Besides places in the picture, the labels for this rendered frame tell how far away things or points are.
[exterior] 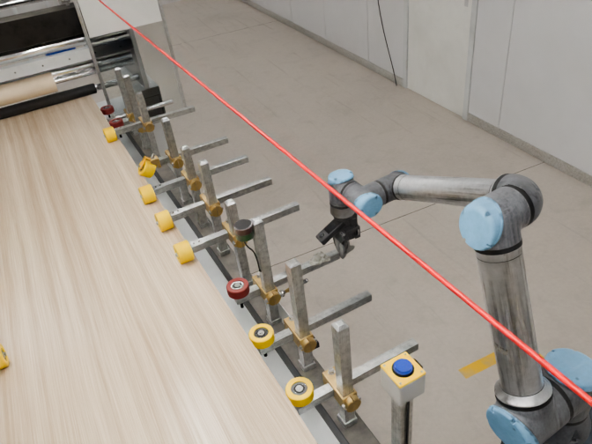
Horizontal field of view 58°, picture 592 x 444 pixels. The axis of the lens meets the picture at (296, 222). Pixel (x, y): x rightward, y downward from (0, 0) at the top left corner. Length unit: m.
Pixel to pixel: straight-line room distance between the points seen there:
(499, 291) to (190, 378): 0.90
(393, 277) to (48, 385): 2.04
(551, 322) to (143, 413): 2.15
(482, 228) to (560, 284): 2.02
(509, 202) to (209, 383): 0.97
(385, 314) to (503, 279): 1.66
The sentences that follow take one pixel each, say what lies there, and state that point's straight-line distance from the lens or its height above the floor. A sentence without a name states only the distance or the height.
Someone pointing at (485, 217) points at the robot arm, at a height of 1.40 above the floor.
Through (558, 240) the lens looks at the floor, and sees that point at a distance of 3.64.
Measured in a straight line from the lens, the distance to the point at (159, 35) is 3.84.
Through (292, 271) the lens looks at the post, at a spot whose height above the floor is 1.15.
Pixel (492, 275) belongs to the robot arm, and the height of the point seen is 1.24.
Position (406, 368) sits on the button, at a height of 1.23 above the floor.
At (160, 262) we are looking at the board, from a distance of 2.11.
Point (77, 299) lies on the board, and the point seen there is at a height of 0.90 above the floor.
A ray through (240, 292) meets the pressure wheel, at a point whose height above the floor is 0.90.
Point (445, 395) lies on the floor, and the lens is 2.70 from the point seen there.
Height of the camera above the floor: 2.17
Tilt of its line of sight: 36 degrees down
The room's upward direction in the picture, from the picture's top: 7 degrees counter-clockwise
